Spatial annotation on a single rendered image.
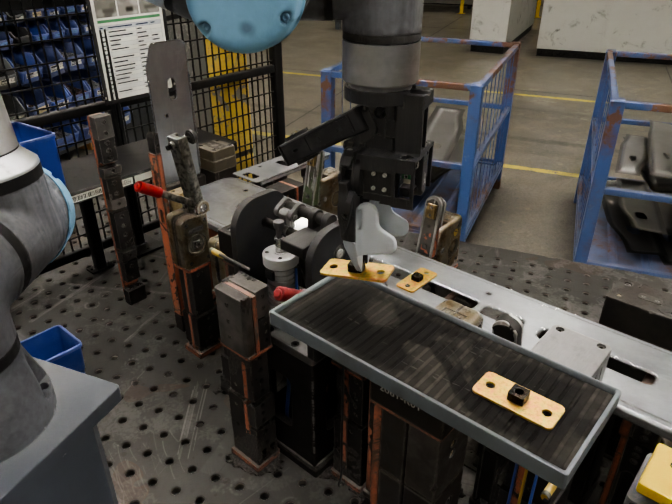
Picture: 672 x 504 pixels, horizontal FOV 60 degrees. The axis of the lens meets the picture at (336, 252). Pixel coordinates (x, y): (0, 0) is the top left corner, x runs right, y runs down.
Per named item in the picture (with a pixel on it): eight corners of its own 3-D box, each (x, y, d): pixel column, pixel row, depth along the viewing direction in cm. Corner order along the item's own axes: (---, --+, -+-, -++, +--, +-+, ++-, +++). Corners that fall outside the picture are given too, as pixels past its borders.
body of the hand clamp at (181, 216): (224, 345, 139) (208, 211, 122) (200, 359, 134) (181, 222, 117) (208, 335, 142) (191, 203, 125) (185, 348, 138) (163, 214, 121)
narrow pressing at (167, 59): (202, 173, 154) (185, 37, 137) (164, 186, 146) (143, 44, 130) (200, 172, 154) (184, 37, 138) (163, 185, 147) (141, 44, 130)
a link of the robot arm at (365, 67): (329, 42, 54) (361, 29, 61) (330, 92, 56) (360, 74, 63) (407, 48, 52) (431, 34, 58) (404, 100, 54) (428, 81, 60)
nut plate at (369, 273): (395, 267, 69) (395, 258, 69) (385, 283, 66) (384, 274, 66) (331, 260, 73) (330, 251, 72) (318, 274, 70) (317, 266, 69)
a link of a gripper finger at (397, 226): (402, 271, 68) (405, 200, 63) (355, 261, 70) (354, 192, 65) (410, 257, 70) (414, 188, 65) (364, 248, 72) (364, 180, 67)
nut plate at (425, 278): (421, 268, 112) (421, 262, 111) (438, 275, 109) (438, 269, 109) (395, 285, 106) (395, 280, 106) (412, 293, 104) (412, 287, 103)
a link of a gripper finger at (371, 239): (390, 290, 64) (395, 211, 60) (340, 279, 66) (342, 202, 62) (398, 277, 67) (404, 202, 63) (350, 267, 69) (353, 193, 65)
